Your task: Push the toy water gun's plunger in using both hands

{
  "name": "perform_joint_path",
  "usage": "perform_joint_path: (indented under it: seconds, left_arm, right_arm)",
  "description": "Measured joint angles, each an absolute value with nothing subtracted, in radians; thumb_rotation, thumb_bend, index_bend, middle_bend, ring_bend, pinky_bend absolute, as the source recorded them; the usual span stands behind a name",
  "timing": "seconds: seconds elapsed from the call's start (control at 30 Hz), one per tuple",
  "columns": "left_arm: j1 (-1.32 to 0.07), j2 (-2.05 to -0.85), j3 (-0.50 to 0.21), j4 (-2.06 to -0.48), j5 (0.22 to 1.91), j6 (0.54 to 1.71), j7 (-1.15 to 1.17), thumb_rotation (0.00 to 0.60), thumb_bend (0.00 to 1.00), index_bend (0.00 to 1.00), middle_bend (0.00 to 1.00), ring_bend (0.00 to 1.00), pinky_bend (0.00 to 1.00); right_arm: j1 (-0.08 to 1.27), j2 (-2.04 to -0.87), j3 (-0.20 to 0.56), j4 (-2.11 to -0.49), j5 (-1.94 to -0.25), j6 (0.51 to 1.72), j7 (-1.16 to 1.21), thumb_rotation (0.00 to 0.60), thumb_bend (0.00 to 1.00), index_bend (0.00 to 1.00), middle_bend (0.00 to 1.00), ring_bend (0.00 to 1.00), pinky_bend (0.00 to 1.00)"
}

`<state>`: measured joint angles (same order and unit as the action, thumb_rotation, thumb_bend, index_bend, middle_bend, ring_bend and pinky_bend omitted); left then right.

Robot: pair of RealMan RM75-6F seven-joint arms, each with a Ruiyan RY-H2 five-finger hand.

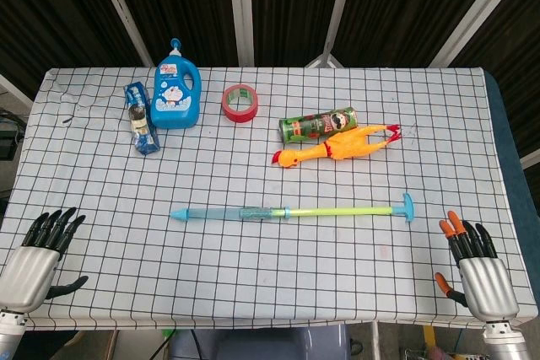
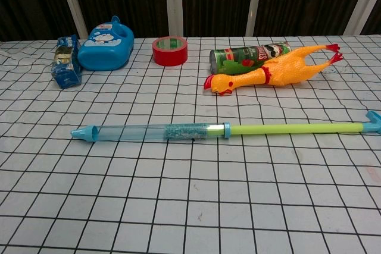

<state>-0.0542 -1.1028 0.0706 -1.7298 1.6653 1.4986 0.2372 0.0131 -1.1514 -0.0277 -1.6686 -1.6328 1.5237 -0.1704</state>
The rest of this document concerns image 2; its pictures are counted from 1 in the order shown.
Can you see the blue green water pump toy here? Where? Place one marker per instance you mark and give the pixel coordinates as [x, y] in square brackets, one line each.
[268, 129]

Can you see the red tape roll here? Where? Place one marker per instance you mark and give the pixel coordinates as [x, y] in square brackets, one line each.
[169, 56]

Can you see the green chips can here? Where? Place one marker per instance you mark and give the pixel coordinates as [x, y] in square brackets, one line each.
[238, 59]

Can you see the white black grid tablecloth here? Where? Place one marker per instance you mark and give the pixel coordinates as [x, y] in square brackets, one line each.
[190, 191]

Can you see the yellow rubber chicken toy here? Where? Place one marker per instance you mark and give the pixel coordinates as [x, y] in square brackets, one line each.
[282, 68]

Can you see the blue cartoon plastic bottle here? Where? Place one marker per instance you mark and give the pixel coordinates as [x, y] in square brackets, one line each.
[104, 51]

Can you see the blue cardboard box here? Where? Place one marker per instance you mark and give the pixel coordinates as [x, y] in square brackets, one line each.
[66, 66]

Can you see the white metal post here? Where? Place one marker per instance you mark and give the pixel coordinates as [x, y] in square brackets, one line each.
[173, 1]
[71, 1]
[255, 1]
[361, 1]

